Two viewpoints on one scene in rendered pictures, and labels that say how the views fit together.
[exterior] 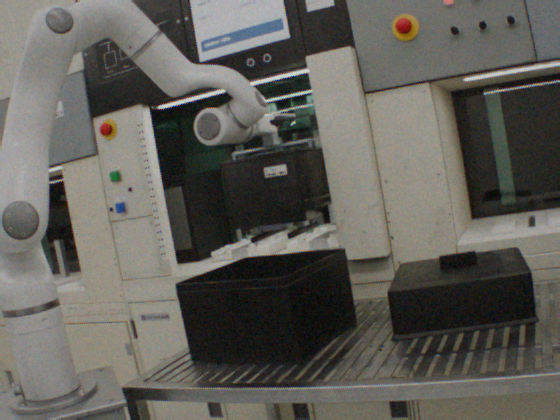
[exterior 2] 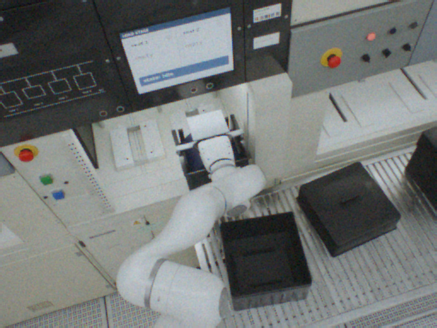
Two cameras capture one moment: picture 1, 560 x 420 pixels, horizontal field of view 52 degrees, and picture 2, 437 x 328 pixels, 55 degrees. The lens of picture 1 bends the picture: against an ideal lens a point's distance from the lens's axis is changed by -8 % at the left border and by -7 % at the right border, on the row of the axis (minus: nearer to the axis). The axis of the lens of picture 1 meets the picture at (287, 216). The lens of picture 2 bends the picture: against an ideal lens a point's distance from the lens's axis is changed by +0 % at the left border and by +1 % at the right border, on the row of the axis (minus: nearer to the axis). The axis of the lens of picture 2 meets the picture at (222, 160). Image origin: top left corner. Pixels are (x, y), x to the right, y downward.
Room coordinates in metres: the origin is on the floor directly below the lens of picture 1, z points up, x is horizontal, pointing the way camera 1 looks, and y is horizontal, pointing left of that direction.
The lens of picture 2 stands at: (0.90, 0.48, 2.33)
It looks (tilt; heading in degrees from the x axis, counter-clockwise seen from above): 56 degrees down; 325
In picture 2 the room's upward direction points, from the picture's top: 6 degrees counter-clockwise
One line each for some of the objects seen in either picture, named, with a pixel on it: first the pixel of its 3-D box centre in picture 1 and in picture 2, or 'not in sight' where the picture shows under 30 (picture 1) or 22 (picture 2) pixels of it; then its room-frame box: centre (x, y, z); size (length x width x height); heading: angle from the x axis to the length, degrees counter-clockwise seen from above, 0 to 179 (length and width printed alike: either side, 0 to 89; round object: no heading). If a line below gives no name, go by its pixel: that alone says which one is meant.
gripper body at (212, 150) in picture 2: (250, 126); (217, 155); (1.54, 0.05, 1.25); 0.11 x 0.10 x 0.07; 156
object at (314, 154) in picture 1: (276, 176); (211, 153); (1.64, 0.01, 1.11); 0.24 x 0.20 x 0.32; 66
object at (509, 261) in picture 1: (461, 282); (347, 205); (1.25, -0.34, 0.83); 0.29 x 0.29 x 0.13; 73
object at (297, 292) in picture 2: (269, 304); (263, 260); (1.29, 0.07, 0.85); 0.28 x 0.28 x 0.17; 58
